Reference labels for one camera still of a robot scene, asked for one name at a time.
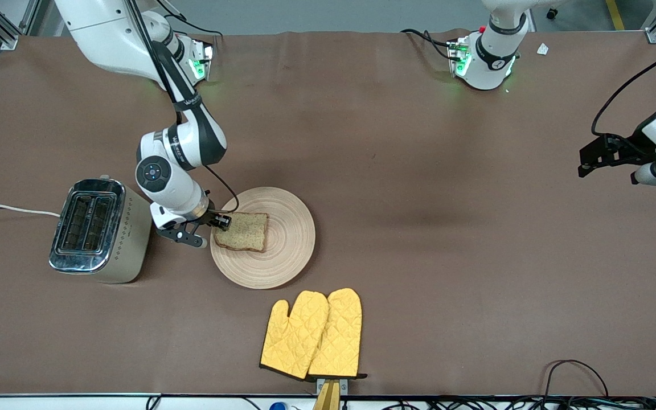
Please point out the small metal bracket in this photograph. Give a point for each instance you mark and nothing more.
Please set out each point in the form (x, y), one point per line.
(344, 386)

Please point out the black caster wheel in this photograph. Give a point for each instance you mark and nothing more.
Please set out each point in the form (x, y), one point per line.
(552, 13)

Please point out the small white paper scrap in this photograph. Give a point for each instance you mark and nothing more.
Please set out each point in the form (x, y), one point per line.
(542, 49)

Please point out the chrome and beige toaster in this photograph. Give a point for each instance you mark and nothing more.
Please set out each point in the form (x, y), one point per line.
(128, 239)

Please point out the small blue object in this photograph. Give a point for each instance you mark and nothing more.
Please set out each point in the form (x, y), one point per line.
(278, 406)

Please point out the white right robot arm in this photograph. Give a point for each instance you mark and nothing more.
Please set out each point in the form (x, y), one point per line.
(106, 40)

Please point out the wooden clamp piece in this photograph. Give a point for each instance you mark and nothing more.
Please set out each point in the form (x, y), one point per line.
(328, 400)

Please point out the yellow quilted oven mitt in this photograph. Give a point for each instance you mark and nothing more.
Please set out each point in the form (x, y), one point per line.
(339, 330)
(291, 336)

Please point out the metal arm base connector block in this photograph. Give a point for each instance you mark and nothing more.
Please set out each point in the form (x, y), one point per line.
(205, 57)
(454, 54)

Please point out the round pale wooden plate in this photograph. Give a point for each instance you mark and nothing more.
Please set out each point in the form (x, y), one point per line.
(282, 256)

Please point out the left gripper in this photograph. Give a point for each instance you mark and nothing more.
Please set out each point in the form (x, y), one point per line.
(624, 147)

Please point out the slice of brown bread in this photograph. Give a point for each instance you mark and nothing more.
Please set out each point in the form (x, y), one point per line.
(245, 233)

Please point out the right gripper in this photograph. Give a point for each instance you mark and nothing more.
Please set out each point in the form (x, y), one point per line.
(212, 217)

